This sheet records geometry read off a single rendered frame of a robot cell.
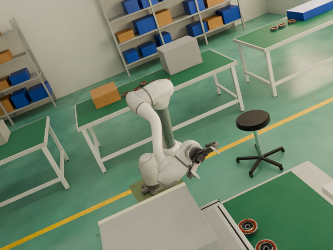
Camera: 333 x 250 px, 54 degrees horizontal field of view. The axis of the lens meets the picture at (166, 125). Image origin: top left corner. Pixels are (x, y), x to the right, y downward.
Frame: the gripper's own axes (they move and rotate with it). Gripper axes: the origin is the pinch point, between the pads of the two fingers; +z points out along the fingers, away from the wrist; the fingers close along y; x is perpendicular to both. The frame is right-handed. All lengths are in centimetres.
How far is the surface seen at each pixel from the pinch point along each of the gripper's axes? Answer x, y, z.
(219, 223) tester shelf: 26.5, -18.0, -9.9
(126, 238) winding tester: -7.0, -44.8, 3.1
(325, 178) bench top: 84, 40, -54
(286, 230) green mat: 71, -1, -32
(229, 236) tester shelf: 29.7, -18.6, -1.2
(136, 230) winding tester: -5.6, -40.4, 0.9
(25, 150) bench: -93, -128, -274
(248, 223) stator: 58, -12, -44
